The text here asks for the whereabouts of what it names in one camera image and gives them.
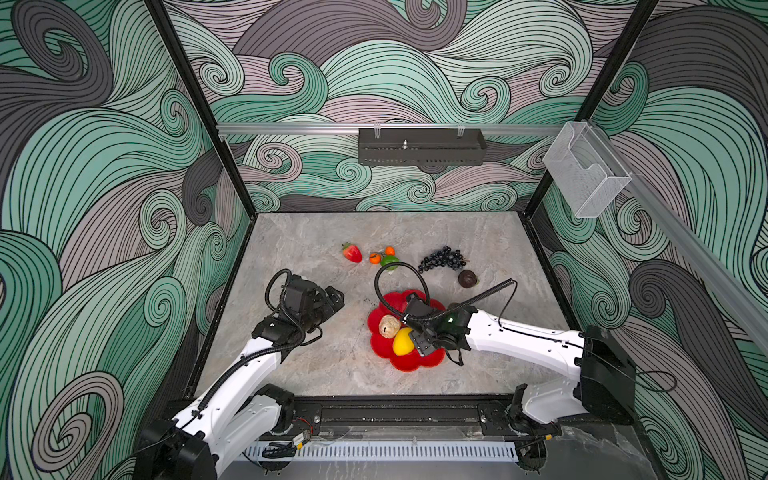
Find yellow fake lemon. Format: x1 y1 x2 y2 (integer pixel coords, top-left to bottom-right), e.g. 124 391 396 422
392 327 415 357

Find beige fake garlic bulb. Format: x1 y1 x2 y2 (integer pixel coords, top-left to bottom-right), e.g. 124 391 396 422
378 314 402 339

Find dark purple fake plum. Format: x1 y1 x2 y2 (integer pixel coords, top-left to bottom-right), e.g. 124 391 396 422
458 270 479 289

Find green fake pepper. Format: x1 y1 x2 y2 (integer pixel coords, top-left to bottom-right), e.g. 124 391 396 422
380 255 399 271

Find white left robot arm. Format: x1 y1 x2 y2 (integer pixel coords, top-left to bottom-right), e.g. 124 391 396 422
133 269 345 479

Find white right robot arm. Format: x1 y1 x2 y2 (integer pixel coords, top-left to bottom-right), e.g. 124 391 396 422
400 294 637 425

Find red flower-shaped fruit bowl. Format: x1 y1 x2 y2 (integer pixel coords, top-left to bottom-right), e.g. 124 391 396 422
367 289 446 372

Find red fake strawberry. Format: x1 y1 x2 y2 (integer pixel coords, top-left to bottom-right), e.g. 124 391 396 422
342 243 362 263

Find orange fake tomatoes on vine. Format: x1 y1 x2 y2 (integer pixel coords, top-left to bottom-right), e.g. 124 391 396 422
368 246 396 265

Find black fake grape bunch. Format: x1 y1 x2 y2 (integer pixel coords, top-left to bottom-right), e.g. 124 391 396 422
417 245 469 273

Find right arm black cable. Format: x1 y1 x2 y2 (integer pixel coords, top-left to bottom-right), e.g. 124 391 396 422
373 261 518 328

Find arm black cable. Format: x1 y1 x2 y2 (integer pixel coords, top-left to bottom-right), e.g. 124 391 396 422
373 261 518 328
134 268 325 454

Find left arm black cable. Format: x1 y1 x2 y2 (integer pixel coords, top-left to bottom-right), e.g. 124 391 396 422
134 268 325 454

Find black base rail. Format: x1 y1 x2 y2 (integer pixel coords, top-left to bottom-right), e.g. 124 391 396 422
287 395 601 442

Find white slotted cable duct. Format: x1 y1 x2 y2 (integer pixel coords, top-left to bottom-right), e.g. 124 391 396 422
279 441 518 463

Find black wall tray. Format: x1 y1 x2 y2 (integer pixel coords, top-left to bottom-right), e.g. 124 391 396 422
357 129 488 172

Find aluminium back rail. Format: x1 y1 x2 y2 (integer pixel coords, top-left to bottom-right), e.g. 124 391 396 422
216 122 562 136

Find aluminium rail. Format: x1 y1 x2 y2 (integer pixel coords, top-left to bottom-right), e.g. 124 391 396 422
216 122 562 136
593 126 767 350

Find clear plastic wall bin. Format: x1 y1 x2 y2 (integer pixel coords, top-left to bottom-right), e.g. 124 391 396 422
543 121 631 219

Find black corner frame post right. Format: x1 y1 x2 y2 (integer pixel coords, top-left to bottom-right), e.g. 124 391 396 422
522 0 659 221

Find black corner frame post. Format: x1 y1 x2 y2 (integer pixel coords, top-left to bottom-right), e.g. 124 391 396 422
145 0 258 224
522 0 659 221

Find aluminium right rail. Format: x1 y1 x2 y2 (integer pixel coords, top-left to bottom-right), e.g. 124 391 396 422
593 126 767 350

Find black corner frame post left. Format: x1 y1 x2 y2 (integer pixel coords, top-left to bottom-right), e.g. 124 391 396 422
145 0 258 224

